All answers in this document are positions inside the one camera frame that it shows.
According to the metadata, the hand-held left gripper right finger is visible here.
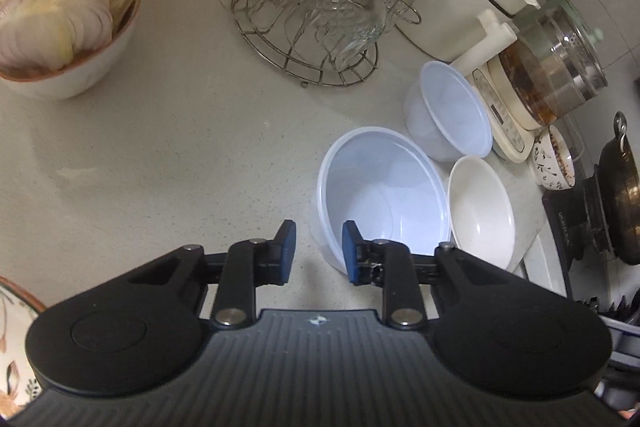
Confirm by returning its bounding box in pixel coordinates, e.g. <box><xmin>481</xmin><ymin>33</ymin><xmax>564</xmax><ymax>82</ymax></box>
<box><xmin>341</xmin><ymin>220</ymin><xmax>511</xmax><ymax>328</ymax></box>

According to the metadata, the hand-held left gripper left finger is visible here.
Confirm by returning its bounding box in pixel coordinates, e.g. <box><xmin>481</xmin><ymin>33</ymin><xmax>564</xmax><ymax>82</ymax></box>
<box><xmin>127</xmin><ymin>219</ymin><xmax>297</xmax><ymax>328</ymax></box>

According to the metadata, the large pale blue plastic bowl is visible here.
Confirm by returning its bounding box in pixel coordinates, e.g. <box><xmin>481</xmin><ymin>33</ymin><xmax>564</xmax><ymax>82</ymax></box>
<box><xmin>310</xmin><ymin>125</ymin><xmax>453</xmax><ymax>278</ymax></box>

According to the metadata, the plain white ceramic bowl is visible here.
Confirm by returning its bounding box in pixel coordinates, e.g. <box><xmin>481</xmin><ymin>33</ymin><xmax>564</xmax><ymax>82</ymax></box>
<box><xmin>446</xmin><ymin>155</ymin><xmax>516</xmax><ymax>274</ymax></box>

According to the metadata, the small pale blue plastic bowl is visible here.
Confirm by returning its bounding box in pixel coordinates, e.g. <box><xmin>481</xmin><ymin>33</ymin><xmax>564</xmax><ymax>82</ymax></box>
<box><xmin>403</xmin><ymin>61</ymin><xmax>494</xmax><ymax>162</ymax></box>

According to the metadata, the floral plate with dark rim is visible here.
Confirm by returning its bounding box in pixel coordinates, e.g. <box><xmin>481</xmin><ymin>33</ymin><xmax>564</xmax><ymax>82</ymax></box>
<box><xmin>0</xmin><ymin>276</ymin><xmax>48</xmax><ymax>413</ymax></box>

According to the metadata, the dark wok on stove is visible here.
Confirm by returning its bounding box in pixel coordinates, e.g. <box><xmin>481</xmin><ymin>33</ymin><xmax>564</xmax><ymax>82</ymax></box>
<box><xmin>542</xmin><ymin>164</ymin><xmax>640</xmax><ymax>299</ymax></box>

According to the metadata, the small patterned bowl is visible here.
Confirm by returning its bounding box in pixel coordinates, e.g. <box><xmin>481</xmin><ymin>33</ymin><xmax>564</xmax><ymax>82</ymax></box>
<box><xmin>531</xmin><ymin>124</ymin><xmax>577</xmax><ymax>191</ymax></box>

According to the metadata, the glass kettle on cream base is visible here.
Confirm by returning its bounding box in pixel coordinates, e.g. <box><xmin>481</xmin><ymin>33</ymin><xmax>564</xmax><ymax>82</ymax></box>
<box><xmin>472</xmin><ymin>0</ymin><xmax>610</xmax><ymax>164</ymax></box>

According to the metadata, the dark metal wok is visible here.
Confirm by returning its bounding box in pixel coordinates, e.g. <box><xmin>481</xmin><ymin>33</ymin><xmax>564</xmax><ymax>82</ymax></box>
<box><xmin>582</xmin><ymin>111</ymin><xmax>640</xmax><ymax>266</ymax></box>

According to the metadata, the white bowl holding noodles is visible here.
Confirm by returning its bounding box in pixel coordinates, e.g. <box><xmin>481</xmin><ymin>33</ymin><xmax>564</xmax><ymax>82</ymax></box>
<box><xmin>0</xmin><ymin>0</ymin><xmax>142</xmax><ymax>102</ymax></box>

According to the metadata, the white onion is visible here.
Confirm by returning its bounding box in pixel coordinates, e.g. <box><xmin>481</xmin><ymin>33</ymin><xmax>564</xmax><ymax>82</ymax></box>
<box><xmin>0</xmin><ymin>0</ymin><xmax>115</xmax><ymax>70</ymax></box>

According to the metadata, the wire cup rack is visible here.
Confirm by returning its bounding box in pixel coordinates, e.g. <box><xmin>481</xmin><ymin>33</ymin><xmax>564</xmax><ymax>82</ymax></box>
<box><xmin>218</xmin><ymin>0</ymin><xmax>431</xmax><ymax>88</ymax></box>

